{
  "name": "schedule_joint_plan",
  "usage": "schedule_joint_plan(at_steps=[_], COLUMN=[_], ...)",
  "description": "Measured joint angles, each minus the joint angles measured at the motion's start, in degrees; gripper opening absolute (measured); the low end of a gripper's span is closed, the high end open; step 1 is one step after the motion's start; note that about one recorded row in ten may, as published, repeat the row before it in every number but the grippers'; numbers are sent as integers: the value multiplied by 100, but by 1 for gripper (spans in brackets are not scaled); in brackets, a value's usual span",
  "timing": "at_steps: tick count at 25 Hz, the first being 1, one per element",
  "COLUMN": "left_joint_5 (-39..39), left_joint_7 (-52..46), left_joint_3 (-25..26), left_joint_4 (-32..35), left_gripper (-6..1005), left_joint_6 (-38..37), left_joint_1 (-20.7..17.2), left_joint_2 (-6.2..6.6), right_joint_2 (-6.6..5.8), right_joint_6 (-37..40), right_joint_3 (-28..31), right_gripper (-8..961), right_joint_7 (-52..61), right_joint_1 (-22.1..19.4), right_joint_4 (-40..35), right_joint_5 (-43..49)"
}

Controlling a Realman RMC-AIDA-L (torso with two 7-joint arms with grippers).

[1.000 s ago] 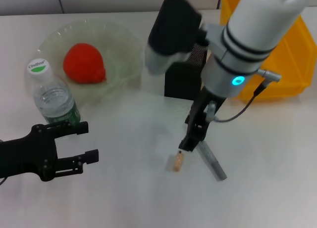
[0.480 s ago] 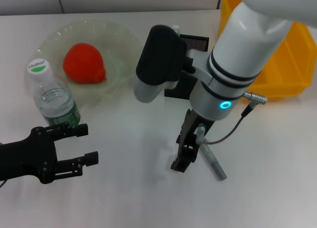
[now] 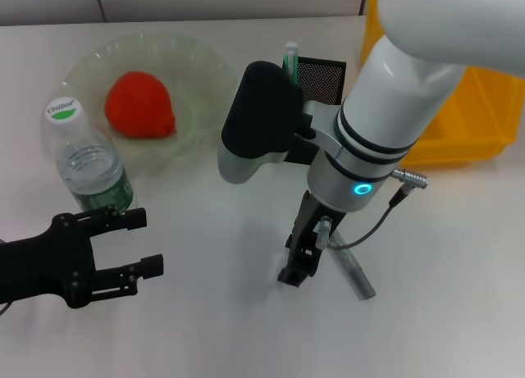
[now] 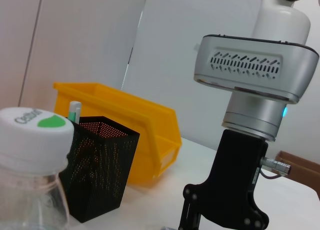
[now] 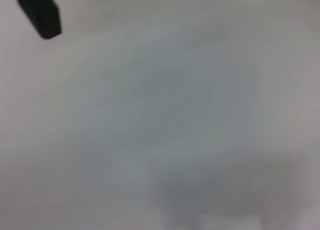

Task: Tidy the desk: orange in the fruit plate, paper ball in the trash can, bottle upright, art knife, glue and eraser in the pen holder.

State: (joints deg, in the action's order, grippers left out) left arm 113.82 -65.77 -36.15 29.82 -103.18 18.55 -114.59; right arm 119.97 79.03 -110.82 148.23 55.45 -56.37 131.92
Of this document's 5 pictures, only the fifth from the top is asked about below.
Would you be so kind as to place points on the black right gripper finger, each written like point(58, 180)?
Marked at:
point(40, 13)

